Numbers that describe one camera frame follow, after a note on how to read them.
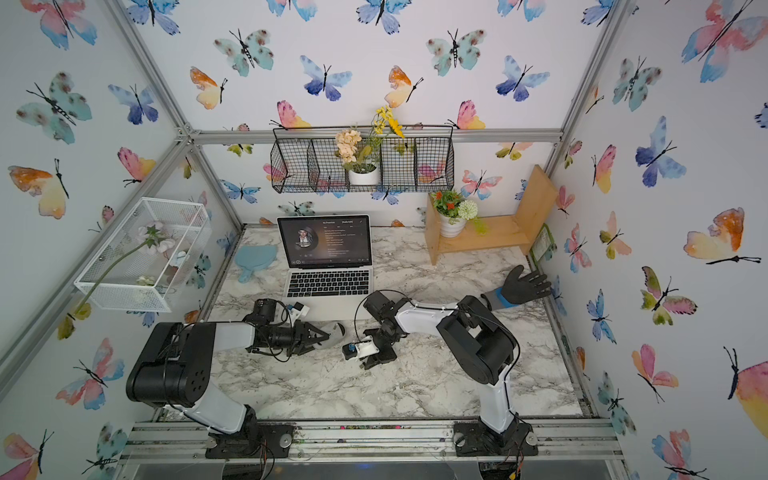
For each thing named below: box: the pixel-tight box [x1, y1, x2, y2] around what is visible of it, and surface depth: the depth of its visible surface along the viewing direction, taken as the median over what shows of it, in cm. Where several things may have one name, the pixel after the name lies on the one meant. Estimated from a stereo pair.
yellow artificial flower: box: [371, 105, 405, 139], surface depth 84 cm
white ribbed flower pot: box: [439, 213, 467, 238], surface depth 106 cm
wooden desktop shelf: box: [425, 165, 558, 266], surface depth 109 cm
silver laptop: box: [276, 214, 376, 322], surface depth 103 cm
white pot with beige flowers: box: [335, 129, 379, 186], surface depth 89 cm
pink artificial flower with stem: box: [57, 221, 176, 340], surface depth 74 cm
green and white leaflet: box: [530, 223, 557, 266], surface depth 112 cm
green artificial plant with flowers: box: [431, 189, 489, 236], surface depth 98 cm
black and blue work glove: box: [480, 264, 551, 311], surface depth 103 cm
